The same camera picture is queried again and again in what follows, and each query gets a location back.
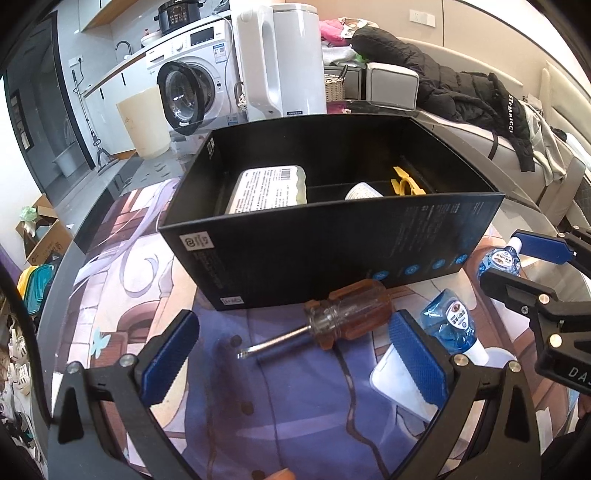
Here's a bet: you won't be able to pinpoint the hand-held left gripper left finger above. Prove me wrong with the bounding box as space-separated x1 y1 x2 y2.
46 309 201 480

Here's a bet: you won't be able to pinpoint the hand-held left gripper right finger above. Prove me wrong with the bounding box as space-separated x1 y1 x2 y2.
388 309 546 480

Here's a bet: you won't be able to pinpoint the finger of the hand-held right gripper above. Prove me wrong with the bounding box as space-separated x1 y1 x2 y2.
512 228 591 266
478 268 591 343

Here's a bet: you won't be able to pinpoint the white rectangular case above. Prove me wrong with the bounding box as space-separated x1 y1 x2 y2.
369 344 439 423

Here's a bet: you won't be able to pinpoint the small blue dropper bottle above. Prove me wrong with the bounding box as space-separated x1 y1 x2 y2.
478 237 525 278
420 288 490 365

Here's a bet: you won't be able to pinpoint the amber handle screwdriver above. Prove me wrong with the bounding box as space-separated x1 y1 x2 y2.
237 278 393 361

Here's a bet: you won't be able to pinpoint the yellow plastic clip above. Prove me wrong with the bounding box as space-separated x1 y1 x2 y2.
390 166 428 197

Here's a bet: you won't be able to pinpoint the black cardboard box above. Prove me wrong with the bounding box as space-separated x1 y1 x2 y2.
157 113 506 311

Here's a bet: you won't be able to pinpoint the white glue bottle red cap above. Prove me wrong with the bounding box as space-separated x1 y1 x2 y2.
345 182 384 201

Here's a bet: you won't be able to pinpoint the green case with white label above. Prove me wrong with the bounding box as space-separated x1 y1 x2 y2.
225 165 308 215

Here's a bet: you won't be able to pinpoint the beige sofa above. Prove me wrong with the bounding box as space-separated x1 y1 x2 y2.
397 37 591 232

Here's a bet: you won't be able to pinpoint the grey garment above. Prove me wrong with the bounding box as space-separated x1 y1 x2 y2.
522 99 568 185

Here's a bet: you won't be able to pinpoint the printed desk mat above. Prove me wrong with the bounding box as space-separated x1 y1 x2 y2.
60 178 573 480

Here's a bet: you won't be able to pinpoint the shoes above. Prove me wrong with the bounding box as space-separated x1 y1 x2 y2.
0 318 33 398

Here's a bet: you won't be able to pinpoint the brown cardboard box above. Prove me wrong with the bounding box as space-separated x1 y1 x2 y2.
16 194 75 266

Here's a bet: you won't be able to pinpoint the black puffer jacket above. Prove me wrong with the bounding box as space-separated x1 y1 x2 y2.
351 27 536 172

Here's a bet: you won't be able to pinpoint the flat mop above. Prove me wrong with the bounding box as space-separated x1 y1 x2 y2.
71 69 122 174

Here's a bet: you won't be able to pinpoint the white plastic bin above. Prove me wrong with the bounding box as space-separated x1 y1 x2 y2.
53 145 79 178

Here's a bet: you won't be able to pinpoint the cream plastic cup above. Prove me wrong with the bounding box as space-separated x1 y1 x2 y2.
115 87 172 160

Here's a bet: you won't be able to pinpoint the white kitchen counter cabinet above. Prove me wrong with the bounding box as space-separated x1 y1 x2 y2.
81 46 148 158

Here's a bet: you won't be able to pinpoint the pink clothes pile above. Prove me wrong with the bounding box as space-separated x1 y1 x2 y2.
321 17 365 47

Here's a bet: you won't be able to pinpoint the white electric kettle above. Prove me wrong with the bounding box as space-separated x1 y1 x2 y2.
231 2 328 123

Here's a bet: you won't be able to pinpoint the white washing machine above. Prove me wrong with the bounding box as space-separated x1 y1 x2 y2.
141 18 245 137

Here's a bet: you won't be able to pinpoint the black pressure cooker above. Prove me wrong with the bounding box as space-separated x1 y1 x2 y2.
154 0 206 34

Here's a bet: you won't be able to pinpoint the black cable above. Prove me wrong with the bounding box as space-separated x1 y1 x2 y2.
0 277 54 425

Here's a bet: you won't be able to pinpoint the small basket with black handle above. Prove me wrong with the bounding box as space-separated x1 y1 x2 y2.
324 65 348 100

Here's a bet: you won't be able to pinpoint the white wall cabinet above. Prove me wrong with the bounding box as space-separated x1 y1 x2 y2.
78 0 125 33

